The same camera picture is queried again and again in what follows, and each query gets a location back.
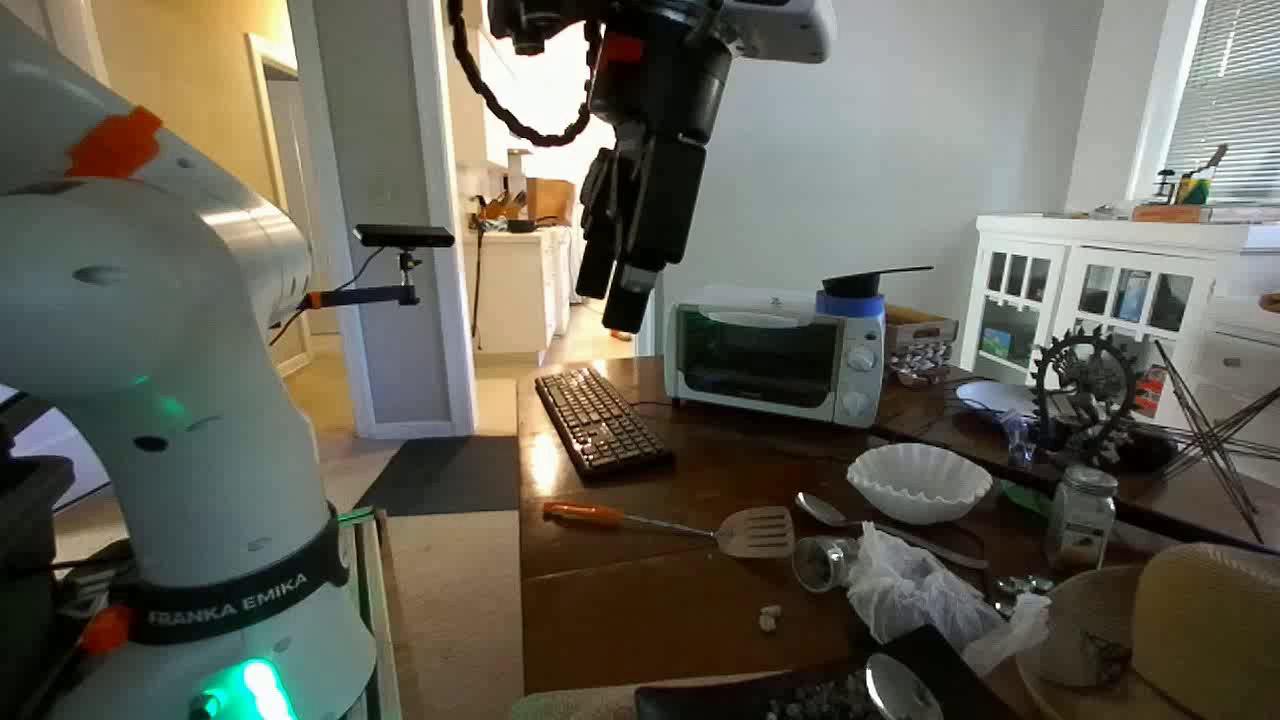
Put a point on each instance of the white glass door cabinet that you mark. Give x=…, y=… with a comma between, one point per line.
x=1203, y=272

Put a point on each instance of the black camera on stand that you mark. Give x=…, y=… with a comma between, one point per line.
x=401, y=238

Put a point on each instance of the black gear sculpture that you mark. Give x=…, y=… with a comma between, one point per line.
x=1085, y=386

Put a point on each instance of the black folding tripod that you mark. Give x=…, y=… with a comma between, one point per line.
x=1207, y=426

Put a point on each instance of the black computer keyboard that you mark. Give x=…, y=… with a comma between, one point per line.
x=601, y=422

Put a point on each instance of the white toaster oven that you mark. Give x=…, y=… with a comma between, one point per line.
x=765, y=359

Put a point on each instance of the small tipped glass jar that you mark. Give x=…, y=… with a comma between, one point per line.
x=820, y=564

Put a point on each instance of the glass jar with metal lid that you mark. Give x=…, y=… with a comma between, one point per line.
x=1082, y=520

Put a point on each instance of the red can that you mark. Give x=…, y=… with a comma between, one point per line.
x=1151, y=391

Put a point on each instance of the straw hat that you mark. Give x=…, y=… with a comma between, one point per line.
x=1203, y=642

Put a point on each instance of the black floor mat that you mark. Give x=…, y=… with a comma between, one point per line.
x=447, y=477

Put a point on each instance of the white kitchen counter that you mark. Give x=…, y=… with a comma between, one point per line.
x=523, y=286

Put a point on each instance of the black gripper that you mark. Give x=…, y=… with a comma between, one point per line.
x=667, y=93

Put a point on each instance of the window blinds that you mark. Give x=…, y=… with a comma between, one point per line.
x=1232, y=93

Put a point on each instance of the crumpled white plastic bag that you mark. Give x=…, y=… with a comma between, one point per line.
x=913, y=585

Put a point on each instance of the green cloth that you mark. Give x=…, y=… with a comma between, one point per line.
x=1024, y=499

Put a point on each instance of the white paper coffee filter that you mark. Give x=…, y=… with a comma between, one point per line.
x=922, y=483

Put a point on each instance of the colourful items on cabinet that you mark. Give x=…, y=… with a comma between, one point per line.
x=1186, y=187

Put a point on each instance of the long metal spoon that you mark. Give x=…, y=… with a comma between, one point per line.
x=817, y=509

